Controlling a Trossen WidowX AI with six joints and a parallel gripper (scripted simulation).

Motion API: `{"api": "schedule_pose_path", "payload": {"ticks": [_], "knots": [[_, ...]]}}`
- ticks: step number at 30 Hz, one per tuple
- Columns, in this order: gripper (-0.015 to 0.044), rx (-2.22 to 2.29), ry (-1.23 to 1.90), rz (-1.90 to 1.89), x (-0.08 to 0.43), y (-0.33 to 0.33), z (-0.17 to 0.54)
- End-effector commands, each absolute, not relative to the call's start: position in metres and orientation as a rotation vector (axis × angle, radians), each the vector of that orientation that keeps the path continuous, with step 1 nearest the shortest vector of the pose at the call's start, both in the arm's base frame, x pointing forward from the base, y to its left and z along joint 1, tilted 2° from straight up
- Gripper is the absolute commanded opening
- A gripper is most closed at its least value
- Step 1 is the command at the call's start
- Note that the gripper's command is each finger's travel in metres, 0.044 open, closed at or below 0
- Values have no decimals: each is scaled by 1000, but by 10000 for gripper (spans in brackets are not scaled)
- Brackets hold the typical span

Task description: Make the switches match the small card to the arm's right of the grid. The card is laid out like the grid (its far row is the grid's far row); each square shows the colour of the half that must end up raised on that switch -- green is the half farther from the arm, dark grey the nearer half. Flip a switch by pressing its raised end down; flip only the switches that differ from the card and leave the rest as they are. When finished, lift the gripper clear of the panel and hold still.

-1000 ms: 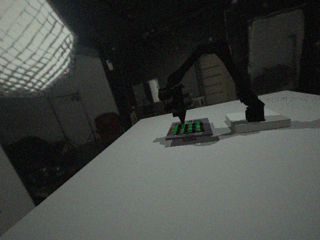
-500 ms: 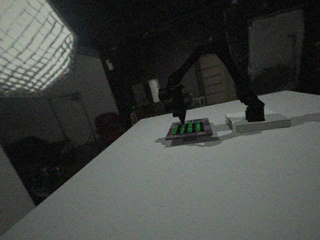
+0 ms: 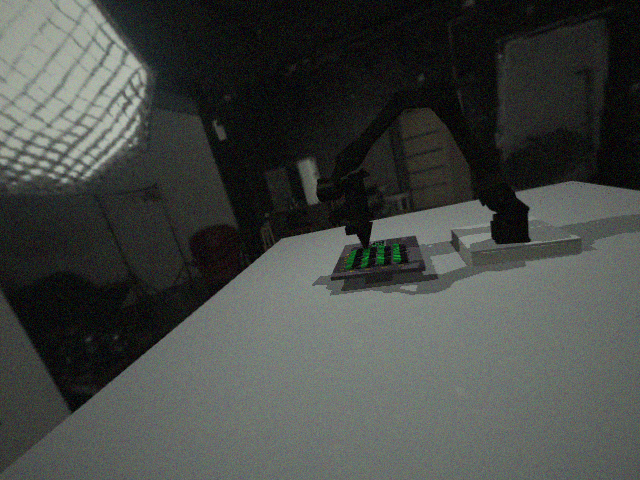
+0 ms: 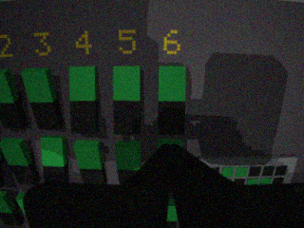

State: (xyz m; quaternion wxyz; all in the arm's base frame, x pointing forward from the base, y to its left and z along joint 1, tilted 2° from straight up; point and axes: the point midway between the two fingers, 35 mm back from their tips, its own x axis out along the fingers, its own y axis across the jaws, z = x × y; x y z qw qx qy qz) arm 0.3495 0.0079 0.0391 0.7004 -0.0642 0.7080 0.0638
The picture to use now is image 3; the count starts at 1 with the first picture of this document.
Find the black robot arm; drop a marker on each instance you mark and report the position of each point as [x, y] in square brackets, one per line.
[510, 223]

